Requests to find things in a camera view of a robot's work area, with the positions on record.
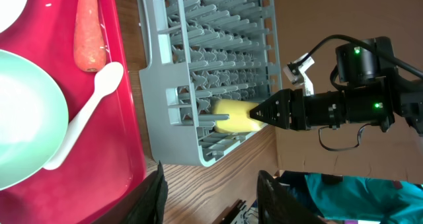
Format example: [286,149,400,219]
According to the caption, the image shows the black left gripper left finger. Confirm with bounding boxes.
[94,162,168,224]

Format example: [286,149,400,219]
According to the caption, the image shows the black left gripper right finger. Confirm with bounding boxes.
[256,170,325,224]

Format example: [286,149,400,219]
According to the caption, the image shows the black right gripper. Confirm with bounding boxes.
[249,89,346,131]

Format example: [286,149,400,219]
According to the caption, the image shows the yellow plastic cup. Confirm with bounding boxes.
[212,99,266,133]

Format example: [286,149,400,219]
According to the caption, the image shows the white plastic spoon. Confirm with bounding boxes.
[43,62,124,170]

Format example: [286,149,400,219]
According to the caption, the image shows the green bowl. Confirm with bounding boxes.
[1,50,69,190]

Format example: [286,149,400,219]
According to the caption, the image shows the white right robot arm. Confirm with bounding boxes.
[249,34,422,134]

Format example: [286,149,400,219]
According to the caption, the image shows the grey dishwasher rack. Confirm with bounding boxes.
[137,0,282,167]

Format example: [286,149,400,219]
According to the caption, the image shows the red serving tray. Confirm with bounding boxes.
[1,0,146,223]

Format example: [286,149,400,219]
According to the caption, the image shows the orange carrot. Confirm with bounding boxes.
[73,0,106,72]

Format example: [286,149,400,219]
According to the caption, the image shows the light blue plate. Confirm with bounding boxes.
[0,0,28,32]

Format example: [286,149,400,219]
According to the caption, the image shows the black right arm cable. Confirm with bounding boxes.
[297,34,423,79]

